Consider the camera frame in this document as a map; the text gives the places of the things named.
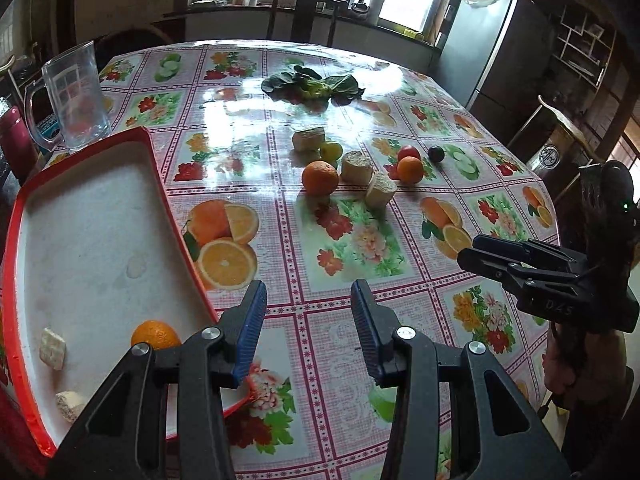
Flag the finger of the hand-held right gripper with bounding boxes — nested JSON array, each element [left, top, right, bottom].
[[472, 234, 588, 263], [457, 249, 581, 293]]

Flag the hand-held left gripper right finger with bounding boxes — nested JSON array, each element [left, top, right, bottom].
[[350, 279, 571, 480]]

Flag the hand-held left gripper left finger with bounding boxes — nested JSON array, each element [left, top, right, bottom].
[[47, 280, 268, 480]]

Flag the orange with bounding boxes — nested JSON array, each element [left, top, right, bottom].
[[131, 320, 182, 352], [397, 156, 425, 184], [301, 160, 340, 197]]

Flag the beige cut yam chunk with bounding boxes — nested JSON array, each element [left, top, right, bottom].
[[292, 127, 326, 153], [365, 172, 398, 209], [39, 327, 67, 372], [341, 150, 375, 184], [55, 391, 90, 423]]

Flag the red rimmed white tray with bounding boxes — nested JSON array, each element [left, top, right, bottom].
[[0, 126, 261, 458]]

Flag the person's right hand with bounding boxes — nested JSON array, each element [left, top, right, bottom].
[[544, 330, 633, 411]]

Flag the floral plastic tablecloth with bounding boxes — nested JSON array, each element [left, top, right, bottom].
[[42, 40, 561, 480]]

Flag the carved wooden chair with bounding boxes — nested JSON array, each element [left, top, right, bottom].
[[507, 94, 608, 181]]

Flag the grey refrigerator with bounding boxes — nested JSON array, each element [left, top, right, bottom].
[[435, 0, 523, 133]]

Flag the leafy green vegetable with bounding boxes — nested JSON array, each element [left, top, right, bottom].
[[261, 66, 366, 107]]

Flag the red plastic bag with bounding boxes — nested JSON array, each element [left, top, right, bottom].
[[0, 390, 51, 478]]

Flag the blue white box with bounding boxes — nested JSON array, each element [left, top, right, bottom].
[[36, 112, 63, 143]]

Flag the clear plastic pitcher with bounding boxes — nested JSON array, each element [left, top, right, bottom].
[[24, 40, 113, 153]]

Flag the red thermos bottle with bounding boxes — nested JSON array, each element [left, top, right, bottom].
[[0, 106, 38, 183]]

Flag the dark rounded chair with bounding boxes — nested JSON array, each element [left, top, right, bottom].
[[95, 27, 173, 61]]

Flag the dark straight-back wooden chair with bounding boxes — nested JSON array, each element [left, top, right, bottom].
[[265, 0, 348, 48]]

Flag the wooden wall shelf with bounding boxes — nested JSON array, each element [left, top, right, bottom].
[[550, 2, 618, 88]]

